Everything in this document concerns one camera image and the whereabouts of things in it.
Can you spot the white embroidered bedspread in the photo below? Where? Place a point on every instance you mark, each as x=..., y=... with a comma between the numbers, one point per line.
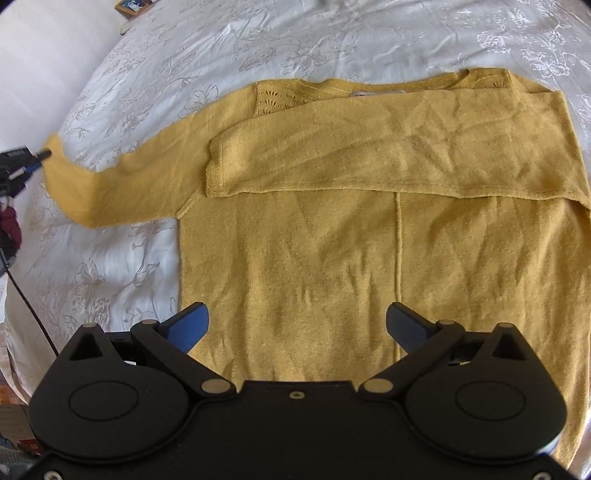
x=152, y=69

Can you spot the yellow knit sweater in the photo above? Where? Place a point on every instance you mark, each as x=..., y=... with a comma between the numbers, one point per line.
x=351, y=221

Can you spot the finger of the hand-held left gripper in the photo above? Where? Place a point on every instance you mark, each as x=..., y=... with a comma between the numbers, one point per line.
x=43, y=154

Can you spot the dark red cloth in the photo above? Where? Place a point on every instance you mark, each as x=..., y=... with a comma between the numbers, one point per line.
x=9, y=227

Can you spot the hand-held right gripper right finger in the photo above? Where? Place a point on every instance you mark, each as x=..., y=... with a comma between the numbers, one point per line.
x=407, y=328

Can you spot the wooden picture frame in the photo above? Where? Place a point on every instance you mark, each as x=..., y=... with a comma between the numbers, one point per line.
x=134, y=5

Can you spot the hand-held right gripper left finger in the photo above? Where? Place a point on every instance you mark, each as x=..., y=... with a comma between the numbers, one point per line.
x=187, y=328

